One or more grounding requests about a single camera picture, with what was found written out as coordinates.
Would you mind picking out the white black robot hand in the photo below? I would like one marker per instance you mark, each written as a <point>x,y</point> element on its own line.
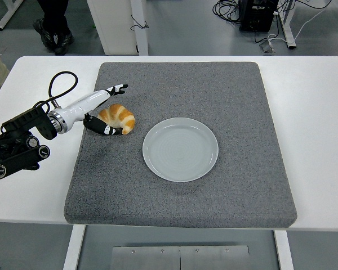
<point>84,105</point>

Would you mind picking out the golden croissant bread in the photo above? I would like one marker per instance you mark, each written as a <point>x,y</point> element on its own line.
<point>121,115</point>

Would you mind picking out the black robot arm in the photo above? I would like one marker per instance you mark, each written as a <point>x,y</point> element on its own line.
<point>25,123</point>

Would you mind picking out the pale grey round plate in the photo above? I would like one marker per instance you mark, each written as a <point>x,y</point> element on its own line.
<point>180,152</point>

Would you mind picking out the grey metal plate with screws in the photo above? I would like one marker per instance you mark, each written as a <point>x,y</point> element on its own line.
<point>146,258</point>

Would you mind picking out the person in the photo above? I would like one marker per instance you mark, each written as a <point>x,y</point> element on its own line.
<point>55,14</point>

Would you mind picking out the grey speckled mat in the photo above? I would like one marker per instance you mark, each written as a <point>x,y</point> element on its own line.
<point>186,84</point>

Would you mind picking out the white desk foot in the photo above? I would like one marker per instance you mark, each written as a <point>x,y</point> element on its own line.
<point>8,14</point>

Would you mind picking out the white table leg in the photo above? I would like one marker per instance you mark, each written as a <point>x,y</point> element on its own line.
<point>71,250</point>
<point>284,253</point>

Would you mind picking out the clear floor socket cover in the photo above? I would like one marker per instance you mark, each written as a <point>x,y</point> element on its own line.
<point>268,46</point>

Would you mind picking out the black computer box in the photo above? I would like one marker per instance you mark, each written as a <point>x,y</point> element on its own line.
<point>256,17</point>

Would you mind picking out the white desk leg with foot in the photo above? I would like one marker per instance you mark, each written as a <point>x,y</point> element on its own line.
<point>288,31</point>

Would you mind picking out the white desk post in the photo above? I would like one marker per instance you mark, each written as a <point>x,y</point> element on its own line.
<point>141,42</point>

